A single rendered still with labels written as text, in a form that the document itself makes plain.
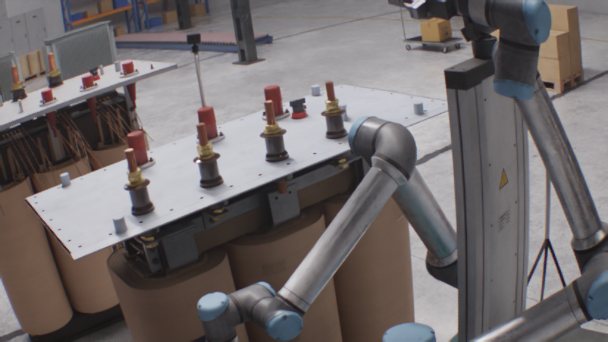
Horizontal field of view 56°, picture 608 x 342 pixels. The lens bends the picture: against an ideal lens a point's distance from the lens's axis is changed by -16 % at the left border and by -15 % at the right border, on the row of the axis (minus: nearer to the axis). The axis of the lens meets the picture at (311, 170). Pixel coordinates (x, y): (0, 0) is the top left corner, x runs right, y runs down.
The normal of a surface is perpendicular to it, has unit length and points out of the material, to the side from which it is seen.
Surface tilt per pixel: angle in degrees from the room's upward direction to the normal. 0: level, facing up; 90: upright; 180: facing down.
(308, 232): 90
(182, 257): 90
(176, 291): 90
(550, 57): 90
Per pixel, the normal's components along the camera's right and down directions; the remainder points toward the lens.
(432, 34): -0.55, 0.36
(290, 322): 0.48, 0.29
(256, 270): -0.07, 0.35
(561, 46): 0.65, 0.17
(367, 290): 0.22, 0.30
